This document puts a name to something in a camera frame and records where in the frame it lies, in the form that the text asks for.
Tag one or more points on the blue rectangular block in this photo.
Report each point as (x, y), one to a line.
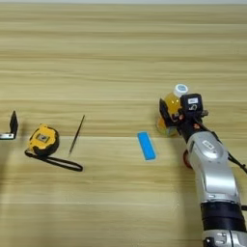
(146, 146)

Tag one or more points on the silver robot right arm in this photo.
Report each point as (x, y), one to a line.
(212, 173)

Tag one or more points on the thin black stick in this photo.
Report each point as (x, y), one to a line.
(77, 135)

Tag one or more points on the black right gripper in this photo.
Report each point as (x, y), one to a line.
(189, 125)

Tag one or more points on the orange juice bottle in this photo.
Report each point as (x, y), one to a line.
(173, 102)

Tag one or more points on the yellow black tape measure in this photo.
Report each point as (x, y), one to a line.
(43, 138)

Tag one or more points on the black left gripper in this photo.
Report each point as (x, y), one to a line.
(5, 136)

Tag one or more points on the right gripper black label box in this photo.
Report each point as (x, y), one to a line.
(192, 103)

